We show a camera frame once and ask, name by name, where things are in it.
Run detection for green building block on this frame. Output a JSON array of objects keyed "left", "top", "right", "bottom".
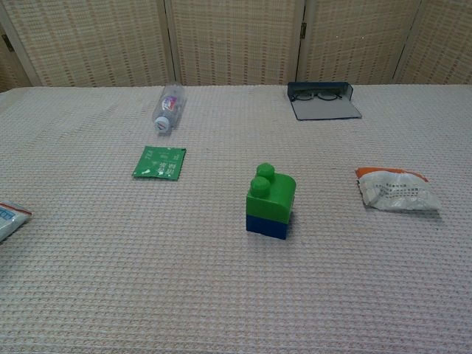
[{"left": 246, "top": 162, "right": 298, "bottom": 225}]

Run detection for blue building block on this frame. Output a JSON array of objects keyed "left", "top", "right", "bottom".
[{"left": 246, "top": 201, "right": 294, "bottom": 241}]

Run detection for green foil sachet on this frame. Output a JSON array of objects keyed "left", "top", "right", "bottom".
[{"left": 132, "top": 145, "right": 187, "bottom": 181}]

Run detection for clear plastic water bottle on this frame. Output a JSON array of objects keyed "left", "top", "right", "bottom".
[{"left": 151, "top": 85, "right": 187, "bottom": 133}]

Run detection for blue open glasses case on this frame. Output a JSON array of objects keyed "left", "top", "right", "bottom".
[{"left": 287, "top": 81, "right": 363, "bottom": 122}]

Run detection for black rimmed eyeglasses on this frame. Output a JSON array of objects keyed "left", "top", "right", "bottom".
[{"left": 291, "top": 91, "right": 344, "bottom": 103}]

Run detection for beige woven tablecloth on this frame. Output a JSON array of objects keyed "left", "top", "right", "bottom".
[{"left": 0, "top": 84, "right": 472, "bottom": 354}]

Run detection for woven folding screen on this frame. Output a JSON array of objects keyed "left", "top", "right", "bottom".
[{"left": 0, "top": 0, "right": 472, "bottom": 94}]

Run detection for crumpled white orange snack bag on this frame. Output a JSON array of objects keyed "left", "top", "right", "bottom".
[{"left": 355, "top": 167, "right": 442, "bottom": 212}]

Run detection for white printed snack bag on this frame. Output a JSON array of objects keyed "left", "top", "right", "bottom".
[{"left": 0, "top": 201, "right": 33, "bottom": 243}]

